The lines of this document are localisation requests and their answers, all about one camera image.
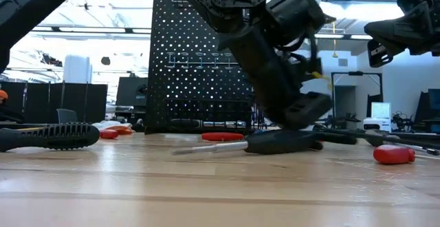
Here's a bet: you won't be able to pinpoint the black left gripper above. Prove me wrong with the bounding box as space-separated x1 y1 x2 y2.
219 25 333 130

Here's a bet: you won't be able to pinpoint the yellow cable tag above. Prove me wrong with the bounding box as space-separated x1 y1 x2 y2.
311 71 331 82

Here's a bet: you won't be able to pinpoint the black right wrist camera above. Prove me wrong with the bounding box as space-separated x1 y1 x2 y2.
366 39 395 68

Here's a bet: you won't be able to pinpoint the person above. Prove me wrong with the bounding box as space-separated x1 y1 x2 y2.
0 89 25 124

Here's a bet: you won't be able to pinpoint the black-handled pliers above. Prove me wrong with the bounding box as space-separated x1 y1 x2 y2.
170 118 207 131

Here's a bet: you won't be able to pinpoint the small black handle screwdriver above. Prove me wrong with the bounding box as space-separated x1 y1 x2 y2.
322 131 359 146

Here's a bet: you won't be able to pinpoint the black metal gantry frame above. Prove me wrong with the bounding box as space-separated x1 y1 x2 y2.
331 70 384 120

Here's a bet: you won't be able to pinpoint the shiny silver metal tool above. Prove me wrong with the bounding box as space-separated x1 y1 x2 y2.
202 119 248 130

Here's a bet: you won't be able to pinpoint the yellow hanging pull cord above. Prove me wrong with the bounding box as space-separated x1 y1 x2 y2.
331 22 340 58

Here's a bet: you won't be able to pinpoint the white work glove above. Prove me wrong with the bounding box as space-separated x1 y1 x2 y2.
91 120 135 136

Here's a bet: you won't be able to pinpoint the ceiling light strip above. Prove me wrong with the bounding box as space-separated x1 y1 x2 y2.
314 33 374 41

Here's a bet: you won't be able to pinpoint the chrome ring holder rack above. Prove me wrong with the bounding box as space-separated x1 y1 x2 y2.
166 51 235 71

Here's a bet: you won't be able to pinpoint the black aluminium rig frame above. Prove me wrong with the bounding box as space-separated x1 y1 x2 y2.
0 121 440 144

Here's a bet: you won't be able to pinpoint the large black display screen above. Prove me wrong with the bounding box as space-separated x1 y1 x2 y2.
115 76 149 108

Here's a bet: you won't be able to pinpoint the black metal pegboard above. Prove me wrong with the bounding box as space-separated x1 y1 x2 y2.
144 0 255 134

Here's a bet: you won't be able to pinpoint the black wire basket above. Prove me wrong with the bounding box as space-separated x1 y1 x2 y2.
164 98 254 134

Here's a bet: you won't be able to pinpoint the white printer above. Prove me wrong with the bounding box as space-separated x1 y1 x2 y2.
362 101 393 132

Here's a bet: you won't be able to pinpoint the black office partition panels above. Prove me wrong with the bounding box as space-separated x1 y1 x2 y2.
0 80 109 125

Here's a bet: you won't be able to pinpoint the black monitor blue screen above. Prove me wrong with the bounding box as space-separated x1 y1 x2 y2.
414 88 440 133

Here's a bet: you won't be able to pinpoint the grey black ribbed screwdriver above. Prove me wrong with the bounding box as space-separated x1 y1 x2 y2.
0 122 101 153

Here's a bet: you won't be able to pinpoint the large black handle screwdriver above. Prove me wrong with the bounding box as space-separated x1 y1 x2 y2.
171 129 325 156

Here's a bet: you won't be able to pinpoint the grey office chair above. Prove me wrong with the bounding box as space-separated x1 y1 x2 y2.
56 108 79 124

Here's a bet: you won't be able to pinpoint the white round column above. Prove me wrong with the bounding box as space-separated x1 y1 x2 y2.
63 54 93 84

